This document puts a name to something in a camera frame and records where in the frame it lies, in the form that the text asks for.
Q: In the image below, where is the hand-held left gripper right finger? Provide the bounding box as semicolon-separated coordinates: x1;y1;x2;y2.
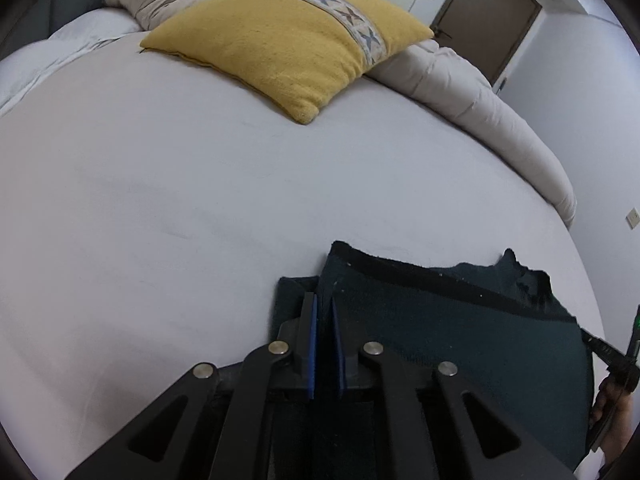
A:
330;296;577;480

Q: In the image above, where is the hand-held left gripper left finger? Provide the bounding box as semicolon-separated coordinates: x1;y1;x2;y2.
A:
65;291;318;480

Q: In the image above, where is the dark green sweater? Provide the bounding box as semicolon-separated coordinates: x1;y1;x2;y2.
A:
270;240;596;480

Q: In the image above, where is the person's right hand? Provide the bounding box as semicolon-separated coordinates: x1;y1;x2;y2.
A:
590;374;635;461

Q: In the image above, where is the beige duvet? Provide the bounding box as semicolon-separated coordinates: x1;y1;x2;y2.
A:
102;0;577;229

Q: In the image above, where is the yellow pillow with patterned band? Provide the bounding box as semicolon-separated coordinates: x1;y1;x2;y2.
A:
139;0;435;126

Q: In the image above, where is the brown door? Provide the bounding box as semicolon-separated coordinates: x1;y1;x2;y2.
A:
431;0;544;87

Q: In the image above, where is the white pillow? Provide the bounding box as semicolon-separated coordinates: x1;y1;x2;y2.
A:
0;7;144;116

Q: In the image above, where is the grey padded headboard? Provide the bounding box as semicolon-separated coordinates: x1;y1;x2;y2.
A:
5;0;112;56

